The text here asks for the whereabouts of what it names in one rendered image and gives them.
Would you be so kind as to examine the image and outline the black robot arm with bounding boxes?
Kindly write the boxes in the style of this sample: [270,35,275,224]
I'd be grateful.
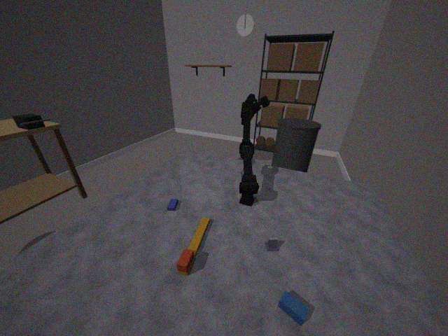
[239,94,259,207]

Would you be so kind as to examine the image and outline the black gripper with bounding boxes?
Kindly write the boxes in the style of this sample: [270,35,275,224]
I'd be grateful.
[251,95,270,114]

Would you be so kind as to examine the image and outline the yellow bar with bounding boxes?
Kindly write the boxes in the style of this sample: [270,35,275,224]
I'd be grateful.
[176,217,210,276]

